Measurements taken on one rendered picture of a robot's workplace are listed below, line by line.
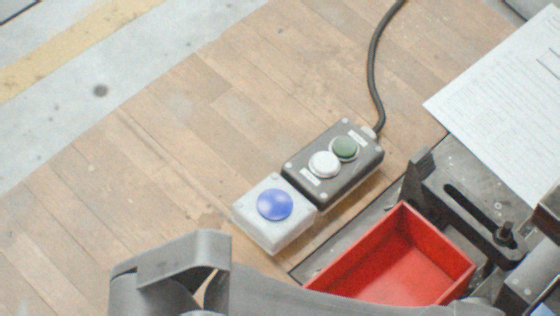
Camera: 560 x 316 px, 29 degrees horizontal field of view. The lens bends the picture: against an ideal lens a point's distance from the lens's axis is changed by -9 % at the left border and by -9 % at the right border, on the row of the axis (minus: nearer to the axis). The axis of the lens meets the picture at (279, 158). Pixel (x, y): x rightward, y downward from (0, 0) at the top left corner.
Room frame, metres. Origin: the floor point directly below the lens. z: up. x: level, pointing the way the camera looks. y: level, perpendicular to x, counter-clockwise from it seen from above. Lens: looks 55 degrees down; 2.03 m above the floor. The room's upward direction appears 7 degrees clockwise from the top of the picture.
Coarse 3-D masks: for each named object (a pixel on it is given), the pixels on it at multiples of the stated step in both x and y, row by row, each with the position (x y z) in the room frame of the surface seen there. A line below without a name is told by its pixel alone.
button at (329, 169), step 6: (318, 156) 0.76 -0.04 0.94; (324, 156) 0.76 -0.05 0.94; (330, 156) 0.76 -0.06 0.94; (312, 162) 0.75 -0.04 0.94; (318, 162) 0.75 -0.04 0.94; (324, 162) 0.76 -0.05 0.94; (330, 162) 0.76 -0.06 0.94; (336, 162) 0.76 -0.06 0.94; (318, 168) 0.75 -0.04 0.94; (324, 168) 0.75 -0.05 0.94; (330, 168) 0.75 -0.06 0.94; (336, 168) 0.75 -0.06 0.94; (324, 174) 0.74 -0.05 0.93; (330, 174) 0.74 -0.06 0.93
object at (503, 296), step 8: (504, 288) 0.60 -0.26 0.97; (496, 296) 0.60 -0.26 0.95; (504, 296) 0.59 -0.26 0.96; (512, 296) 0.59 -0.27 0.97; (496, 304) 0.60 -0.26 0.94; (504, 304) 0.59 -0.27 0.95; (512, 304) 0.58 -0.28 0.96; (520, 304) 0.58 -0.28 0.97; (504, 312) 0.59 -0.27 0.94; (512, 312) 0.58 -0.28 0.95; (520, 312) 0.58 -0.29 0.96
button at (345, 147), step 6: (336, 138) 0.79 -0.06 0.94; (342, 138) 0.79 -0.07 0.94; (348, 138) 0.79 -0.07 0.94; (336, 144) 0.78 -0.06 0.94; (342, 144) 0.78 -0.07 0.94; (348, 144) 0.78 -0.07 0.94; (354, 144) 0.79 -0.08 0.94; (336, 150) 0.77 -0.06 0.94; (342, 150) 0.77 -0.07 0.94; (348, 150) 0.78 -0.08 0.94; (354, 150) 0.78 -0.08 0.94; (336, 156) 0.77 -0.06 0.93; (342, 156) 0.77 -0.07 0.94; (348, 156) 0.77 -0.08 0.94
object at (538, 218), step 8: (552, 192) 0.62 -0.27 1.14; (544, 200) 0.60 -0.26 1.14; (552, 200) 0.61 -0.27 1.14; (536, 208) 0.60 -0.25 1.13; (544, 208) 0.60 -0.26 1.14; (552, 208) 0.60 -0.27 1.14; (536, 216) 0.60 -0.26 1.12; (544, 216) 0.59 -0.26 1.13; (552, 216) 0.59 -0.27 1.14; (536, 224) 0.60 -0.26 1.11; (544, 224) 0.59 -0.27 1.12; (552, 224) 0.59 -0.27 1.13; (544, 232) 0.59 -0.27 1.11; (552, 232) 0.58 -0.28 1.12; (552, 240) 0.58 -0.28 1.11
